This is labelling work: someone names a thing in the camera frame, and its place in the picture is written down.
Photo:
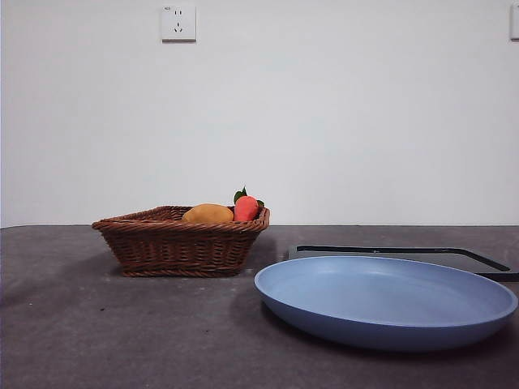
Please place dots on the orange carrot with green leaves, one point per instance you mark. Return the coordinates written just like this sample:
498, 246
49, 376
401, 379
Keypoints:
245, 209

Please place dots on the blue round plate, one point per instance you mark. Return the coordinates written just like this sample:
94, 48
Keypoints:
385, 300

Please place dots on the white wall socket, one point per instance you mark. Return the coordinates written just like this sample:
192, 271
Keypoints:
178, 23

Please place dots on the black rectangular tray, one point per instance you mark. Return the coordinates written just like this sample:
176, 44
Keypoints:
405, 249

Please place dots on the yellow-brown potato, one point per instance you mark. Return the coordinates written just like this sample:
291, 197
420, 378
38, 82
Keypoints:
207, 213

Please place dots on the brown wicker basket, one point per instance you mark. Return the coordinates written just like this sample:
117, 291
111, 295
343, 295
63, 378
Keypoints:
170, 251

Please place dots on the white wall plate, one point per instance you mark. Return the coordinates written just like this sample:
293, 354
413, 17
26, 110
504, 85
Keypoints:
515, 22

